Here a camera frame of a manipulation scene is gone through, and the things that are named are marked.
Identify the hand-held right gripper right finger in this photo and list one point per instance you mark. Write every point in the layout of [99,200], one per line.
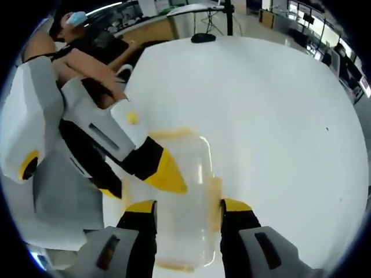
[237,228]

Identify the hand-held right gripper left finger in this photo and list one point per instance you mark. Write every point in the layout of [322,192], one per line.
[139,231]

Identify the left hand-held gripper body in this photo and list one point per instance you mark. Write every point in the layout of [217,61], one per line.
[26,116]

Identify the clear container with yellow buckle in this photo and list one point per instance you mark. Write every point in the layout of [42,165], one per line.
[185,220]

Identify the grey mesh office chair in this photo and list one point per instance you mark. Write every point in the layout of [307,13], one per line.
[66,208]

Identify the person's head with blue mask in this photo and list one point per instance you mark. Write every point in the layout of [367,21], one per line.
[62,32]

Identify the black monitor stand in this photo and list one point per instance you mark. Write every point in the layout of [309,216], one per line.
[229,17]

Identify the wooden cabinet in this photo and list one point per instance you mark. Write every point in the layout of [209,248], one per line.
[266,18]

